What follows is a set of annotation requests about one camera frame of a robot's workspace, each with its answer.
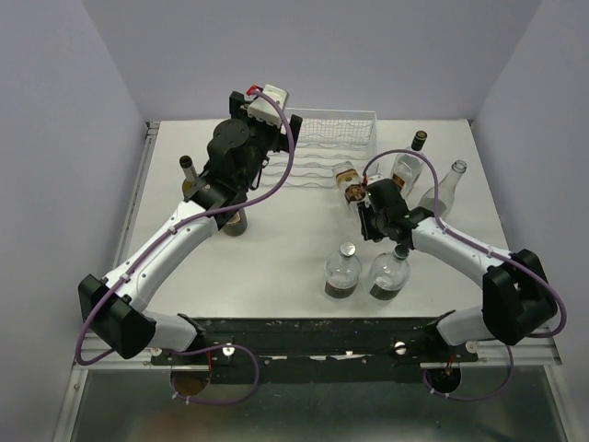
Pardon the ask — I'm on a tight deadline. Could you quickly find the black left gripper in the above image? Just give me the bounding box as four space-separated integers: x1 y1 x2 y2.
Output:
229 93 301 190

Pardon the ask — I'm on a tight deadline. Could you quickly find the clear square bottle brown label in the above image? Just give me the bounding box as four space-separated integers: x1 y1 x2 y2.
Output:
333 161 366 224

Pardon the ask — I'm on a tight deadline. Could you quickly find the round clear bottle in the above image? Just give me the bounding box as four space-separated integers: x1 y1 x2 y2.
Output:
366 244 410 301
324 242 362 299

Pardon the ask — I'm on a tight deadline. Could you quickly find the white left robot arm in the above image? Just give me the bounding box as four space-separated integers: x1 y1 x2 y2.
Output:
75 85 303 366

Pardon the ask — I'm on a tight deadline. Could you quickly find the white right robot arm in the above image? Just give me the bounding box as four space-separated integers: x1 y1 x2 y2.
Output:
358 178 558 361

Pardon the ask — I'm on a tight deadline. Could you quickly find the clear flask bottle black cap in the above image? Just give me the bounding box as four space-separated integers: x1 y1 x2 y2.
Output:
390 131 428 198

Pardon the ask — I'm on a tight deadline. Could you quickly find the clear empty tall bottle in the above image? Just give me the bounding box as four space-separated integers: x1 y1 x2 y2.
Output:
418 160 468 218

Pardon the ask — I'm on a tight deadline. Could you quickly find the green wine bottle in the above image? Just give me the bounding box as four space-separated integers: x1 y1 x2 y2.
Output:
179 155 198 200

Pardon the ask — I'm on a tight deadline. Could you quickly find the dark wine bottle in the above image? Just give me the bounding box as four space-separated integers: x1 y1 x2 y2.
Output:
222 209 248 237

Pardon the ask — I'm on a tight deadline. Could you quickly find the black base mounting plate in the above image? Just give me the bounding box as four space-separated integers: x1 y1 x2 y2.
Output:
151 318 478 384

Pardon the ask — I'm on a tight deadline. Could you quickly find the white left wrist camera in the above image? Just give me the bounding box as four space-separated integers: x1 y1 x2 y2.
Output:
245 84 289 129

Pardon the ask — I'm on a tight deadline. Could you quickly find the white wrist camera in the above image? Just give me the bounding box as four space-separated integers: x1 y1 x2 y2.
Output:
363 173 386 188
245 84 289 129

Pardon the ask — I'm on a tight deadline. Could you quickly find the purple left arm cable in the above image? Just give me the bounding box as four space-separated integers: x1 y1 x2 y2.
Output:
75 89 296 366

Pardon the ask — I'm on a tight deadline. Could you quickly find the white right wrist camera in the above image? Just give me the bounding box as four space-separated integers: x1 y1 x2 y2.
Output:
363 173 386 188

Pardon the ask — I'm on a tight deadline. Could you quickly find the white wire wine rack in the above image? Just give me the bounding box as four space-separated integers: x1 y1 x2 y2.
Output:
283 108 377 189

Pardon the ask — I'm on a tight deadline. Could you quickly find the aluminium rail frame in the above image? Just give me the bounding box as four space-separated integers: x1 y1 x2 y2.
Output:
50 120 563 442

